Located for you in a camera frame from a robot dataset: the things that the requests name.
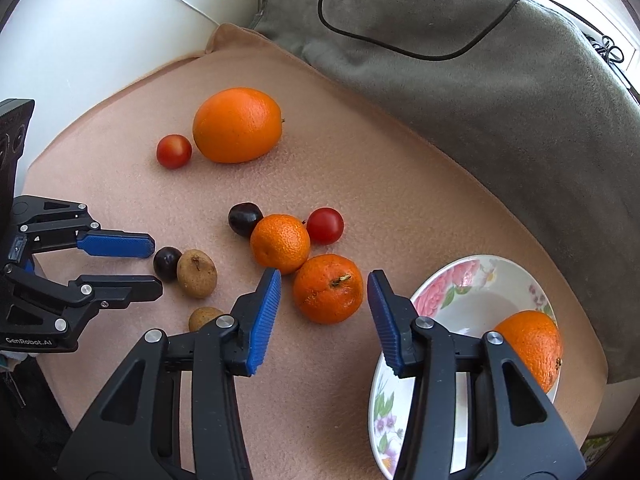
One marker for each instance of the red cherry tomato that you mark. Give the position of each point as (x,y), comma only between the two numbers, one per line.
(174,151)
(326,226)

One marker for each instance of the grey blanket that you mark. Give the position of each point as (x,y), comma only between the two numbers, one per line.
(450,110)

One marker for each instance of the large smooth orange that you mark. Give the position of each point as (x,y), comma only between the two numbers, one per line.
(237,125)

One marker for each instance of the brown kiwi smaller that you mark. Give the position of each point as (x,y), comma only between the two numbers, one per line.
(202,317)

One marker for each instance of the dark purple grape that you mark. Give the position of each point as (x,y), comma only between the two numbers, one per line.
(242,217)
(165,262)

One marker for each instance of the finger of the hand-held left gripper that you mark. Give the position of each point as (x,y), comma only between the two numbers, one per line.
(120,245)
(130,290)

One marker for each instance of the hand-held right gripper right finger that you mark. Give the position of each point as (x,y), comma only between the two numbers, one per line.
(382,320)

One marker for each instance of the rough blemished orange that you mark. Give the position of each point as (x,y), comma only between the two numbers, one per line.
(532,345)

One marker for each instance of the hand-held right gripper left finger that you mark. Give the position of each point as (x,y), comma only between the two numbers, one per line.
(265,320)

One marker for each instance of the white floral plate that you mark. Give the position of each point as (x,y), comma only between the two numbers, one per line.
(475,300)

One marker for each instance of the large brown longan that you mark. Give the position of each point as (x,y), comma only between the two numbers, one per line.
(196,273)

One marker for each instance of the small tangerine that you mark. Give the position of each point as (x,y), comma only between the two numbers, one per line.
(325,290)
(280,244)

